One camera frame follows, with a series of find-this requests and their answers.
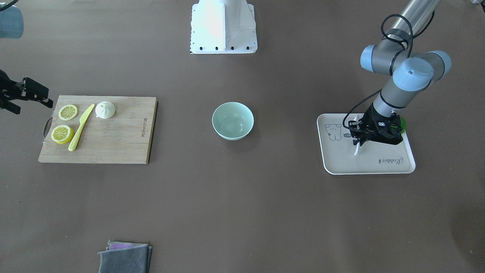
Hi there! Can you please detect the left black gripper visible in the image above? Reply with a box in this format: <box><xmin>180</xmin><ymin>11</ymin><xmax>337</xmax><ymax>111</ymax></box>
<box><xmin>353</xmin><ymin>104</ymin><xmax>404</xmax><ymax>146</ymax></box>

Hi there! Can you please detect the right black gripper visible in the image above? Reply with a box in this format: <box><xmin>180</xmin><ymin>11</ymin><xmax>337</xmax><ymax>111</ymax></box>
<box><xmin>0</xmin><ymin>70</ymin><xmax>53</xmax><ymax>115</ymax></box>

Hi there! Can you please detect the white ceramic spoon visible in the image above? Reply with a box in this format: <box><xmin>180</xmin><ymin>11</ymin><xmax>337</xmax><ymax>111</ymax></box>
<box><xmin>354</xmin><ymin>113</ymin><xmax>364</xmax><ymax>157</ymax></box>

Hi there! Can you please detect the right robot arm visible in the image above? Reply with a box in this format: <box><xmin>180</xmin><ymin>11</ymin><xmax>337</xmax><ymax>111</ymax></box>
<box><xmin>0</xmin><ymin>0</ymin><xmax>53</xmax><ymax>115</ymax></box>

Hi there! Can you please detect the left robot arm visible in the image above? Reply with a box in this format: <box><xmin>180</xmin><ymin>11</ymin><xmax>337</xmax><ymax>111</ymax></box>
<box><xmin>343</xmin><ymin>0</ymin><xmax>452</xmax><ymax>146</ymax></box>

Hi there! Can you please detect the pale green bowl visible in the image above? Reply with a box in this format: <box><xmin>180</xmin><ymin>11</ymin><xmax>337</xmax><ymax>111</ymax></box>
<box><xmin>212</xmin><ymin>102</ymin><xmax>255</xmax><ymax>141</ymax></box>

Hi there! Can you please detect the beige rabbit print tray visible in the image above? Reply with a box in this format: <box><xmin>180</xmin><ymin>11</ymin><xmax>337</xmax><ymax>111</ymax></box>
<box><xmin>317</xmin><ymin>113</ymin><xmax>416</xmax><ymax>175</ymax></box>

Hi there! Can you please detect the green lime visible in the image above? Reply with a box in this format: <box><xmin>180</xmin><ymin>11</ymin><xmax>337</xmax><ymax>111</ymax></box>
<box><xmin>400</xmin><ymin>116</ymin><xmax>407</xmax><ymax>134</ymax></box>

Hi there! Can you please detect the lower lemon slice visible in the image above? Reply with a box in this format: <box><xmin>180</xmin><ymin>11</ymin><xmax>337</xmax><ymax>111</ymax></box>
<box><xmin>58</xmin><ymin>104</ymin><xmax>78</xmax><ymax>121</ymax></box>

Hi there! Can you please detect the upper lemon half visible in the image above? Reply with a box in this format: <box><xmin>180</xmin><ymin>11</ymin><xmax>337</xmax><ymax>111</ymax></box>
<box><xmin>51</xmin><ymin>125</ymin><xmax>75</xmax><ymax>144</ymax></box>

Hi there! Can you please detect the yellow plastic knife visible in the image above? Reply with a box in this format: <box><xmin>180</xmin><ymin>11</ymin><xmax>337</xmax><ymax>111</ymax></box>
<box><xmin>68</xmin><ymin>104</ymin><xmax>95</xmax><ymax>151</ymax></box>

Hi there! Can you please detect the bamboo cutting board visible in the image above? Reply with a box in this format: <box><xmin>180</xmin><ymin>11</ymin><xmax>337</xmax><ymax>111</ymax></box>
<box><xmin>38</xmin><ymin>95</ymin><xmax>158</xmax><ymax>164</ymax></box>

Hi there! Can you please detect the grey folded cloth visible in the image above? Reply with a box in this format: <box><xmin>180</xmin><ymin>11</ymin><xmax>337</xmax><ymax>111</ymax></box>
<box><xmin>98</xmin><ymin>240</ymin><xmax>152</xmax><ymax>273</ymax></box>

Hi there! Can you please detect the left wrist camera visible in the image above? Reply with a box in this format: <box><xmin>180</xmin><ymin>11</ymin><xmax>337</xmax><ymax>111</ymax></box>
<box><xmin>348</xmin><ymin>119</ymin><xmax>367</xmax><ymax>145</ymax></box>

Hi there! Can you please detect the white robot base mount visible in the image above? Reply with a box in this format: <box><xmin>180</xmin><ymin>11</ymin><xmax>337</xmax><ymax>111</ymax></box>
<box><xmin>189</xmin><ymin>0</ymin><xmax>258</xmax><ymax>54</ymax></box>

